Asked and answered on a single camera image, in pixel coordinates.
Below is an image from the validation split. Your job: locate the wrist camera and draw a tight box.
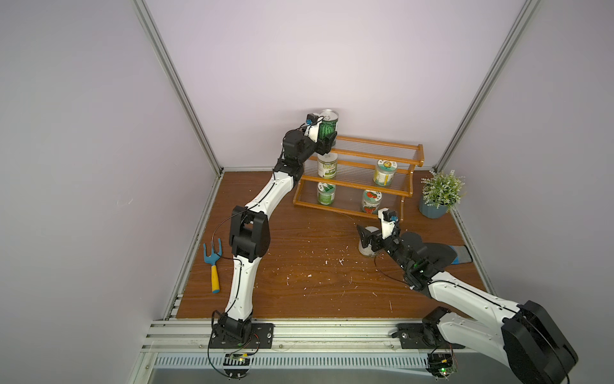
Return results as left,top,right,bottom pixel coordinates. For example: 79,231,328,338
305,114,322,142
377,208,399,239

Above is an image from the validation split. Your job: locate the potted green plant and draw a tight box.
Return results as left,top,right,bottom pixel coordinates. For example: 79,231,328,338
419,171,465,219

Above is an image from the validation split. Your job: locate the aluminium rail frame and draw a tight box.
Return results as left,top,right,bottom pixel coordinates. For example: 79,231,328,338
126,316,553,384

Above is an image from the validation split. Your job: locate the watermelon seed can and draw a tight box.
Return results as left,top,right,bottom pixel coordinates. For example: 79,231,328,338
318,109,339,141

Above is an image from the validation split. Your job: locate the white black seed can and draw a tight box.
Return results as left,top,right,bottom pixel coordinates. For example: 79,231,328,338
357,225,378,258

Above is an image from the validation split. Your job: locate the yellow green lidded seed jar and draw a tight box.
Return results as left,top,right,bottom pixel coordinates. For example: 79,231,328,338
374,159,398,187

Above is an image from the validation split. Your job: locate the controller board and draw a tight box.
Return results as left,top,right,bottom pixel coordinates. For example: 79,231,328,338
426,353,457,380
222,353,252,380

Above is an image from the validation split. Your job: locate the left controller board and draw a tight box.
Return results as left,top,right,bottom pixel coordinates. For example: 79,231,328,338
222,353,252,380

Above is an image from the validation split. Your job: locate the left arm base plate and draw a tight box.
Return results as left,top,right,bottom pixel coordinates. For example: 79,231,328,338
209,323,275,350

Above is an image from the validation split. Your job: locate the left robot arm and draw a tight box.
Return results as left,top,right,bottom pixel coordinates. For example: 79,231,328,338
214,126,337,344

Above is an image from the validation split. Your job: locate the strawberry seed can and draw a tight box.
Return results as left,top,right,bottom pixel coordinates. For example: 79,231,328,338
361,190,382,214

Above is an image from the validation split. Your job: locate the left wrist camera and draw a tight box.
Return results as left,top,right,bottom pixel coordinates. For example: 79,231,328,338
305,114,322,142

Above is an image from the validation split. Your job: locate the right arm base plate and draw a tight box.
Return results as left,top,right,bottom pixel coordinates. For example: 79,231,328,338
390,323,465,350

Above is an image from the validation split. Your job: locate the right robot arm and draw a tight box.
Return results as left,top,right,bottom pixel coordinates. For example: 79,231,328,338
358,222,579,383

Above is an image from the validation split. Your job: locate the right controller board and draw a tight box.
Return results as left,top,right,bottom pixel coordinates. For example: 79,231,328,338
426,353,457,380

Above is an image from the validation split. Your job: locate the blue garden fork yellow handle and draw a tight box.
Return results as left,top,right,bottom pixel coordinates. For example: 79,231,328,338
202,238,222,294

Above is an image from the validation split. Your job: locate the white green seed can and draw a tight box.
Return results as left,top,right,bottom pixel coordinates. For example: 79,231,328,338
318,152,338,179

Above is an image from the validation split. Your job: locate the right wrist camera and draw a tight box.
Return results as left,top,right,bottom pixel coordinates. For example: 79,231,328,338
377,208,399,239

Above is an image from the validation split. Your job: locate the green seed can bottom left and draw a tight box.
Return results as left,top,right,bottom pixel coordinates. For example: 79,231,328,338
317,182,337,206

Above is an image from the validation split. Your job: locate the wooden three-tier shelf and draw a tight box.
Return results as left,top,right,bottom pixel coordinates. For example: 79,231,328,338
293,135,425,221

